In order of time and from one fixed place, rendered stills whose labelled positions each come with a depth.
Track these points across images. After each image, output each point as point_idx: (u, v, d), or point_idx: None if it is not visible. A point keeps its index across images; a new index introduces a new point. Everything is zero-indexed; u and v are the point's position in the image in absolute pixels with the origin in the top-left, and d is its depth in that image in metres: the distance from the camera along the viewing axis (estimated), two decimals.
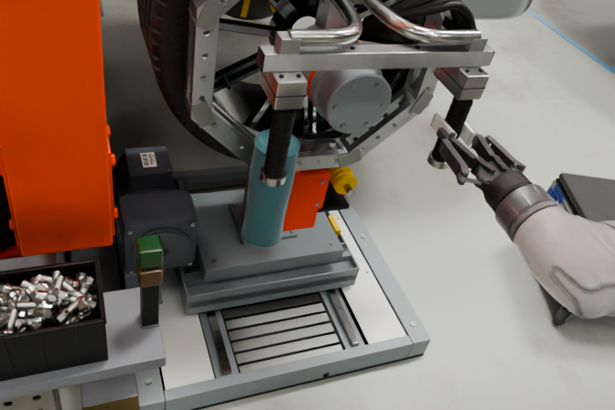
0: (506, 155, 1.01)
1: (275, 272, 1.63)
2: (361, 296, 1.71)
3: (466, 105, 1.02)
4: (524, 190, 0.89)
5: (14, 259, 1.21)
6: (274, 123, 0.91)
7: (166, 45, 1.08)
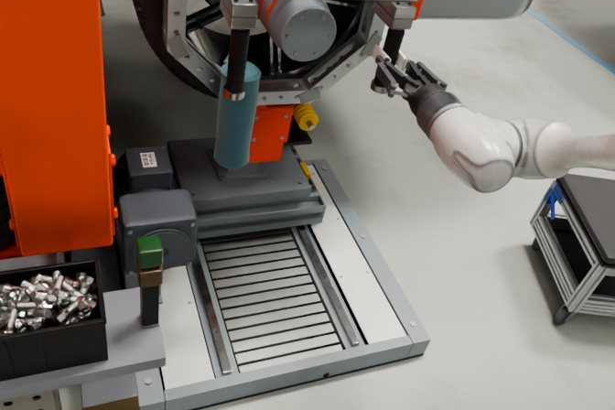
0: (432, 75, 1.20)
1: (250, 208, 1.82)
2: (361, 296, 1.71)
3: (398, 34, 1.20)
4: (438, 96, 1.07)
5: (14, 259, 1.21)
6: (231, 41, 1.09)
7: None
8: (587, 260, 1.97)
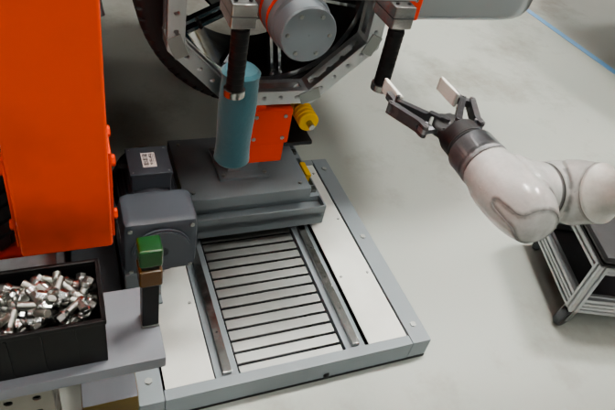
0: (474, 112, 1.11)
1: (250, 208, 1.82)
2: (361, 296, 1.71)
3: (398, 34, 1.20)
4: (473, 134, 0.99)
5: (14, 259, 1.21)
6: (231, 41, 1.09)
7: None
8: (587, 260, 1.97)
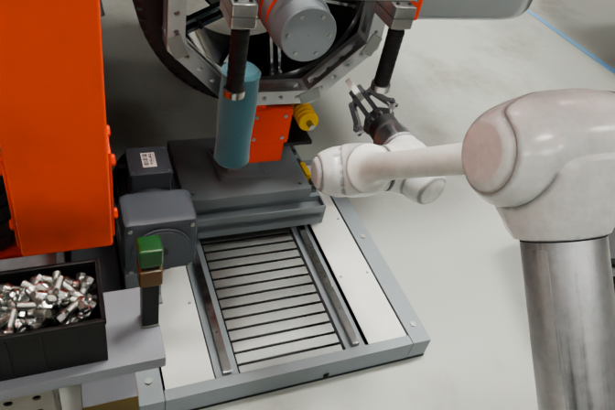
0: (381, 98, 1.43)
1: (250, 208, 1.82)
2: (361, 296, 1.71)
3: (398, 34, 1.20)
4: (378, 134, 1.33)
5: (14, 259, 1.21)
6: (231, 41, 1.09)
7: None
8: None
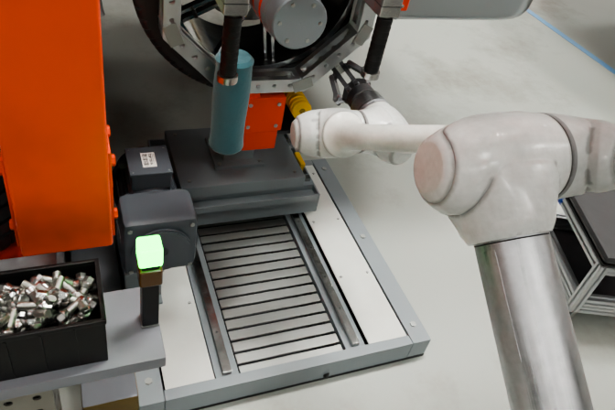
0: (359, 70, 1.52)
1: (245, 196, 1.86)
2: (361, 296, 1.71)
3: (386, 22, 1.24)
4: (354, 102, 1.43)
5: (14, 259, 1.21)
6: (224, 27, 1.13)
7: None
8: (587, 260, 1.97)
